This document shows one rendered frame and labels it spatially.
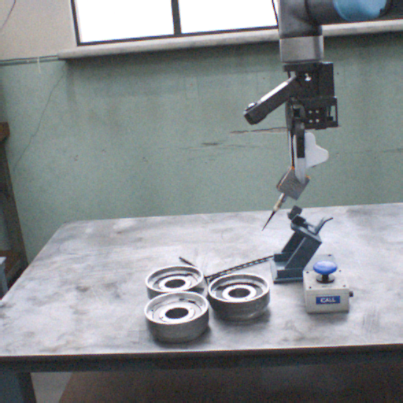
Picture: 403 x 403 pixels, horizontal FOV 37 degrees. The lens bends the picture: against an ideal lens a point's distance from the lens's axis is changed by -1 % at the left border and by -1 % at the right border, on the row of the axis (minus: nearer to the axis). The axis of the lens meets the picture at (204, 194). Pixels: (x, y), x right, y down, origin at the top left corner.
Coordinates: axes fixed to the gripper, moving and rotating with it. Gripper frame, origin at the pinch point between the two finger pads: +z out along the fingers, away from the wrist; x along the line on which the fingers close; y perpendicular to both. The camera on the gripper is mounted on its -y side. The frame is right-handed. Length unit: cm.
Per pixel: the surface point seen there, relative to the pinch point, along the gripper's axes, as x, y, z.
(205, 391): 3.5, -20.3, 44.1
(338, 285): -14.6, 3.4, 16.1
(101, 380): 11, -43, 44
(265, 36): 136, 15, -29
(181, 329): -20.4, -22.8, 18.5
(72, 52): 145, -64, -29
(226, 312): -14.9, -15.4, 18.9
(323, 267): -13.5, 1.3, 13.1
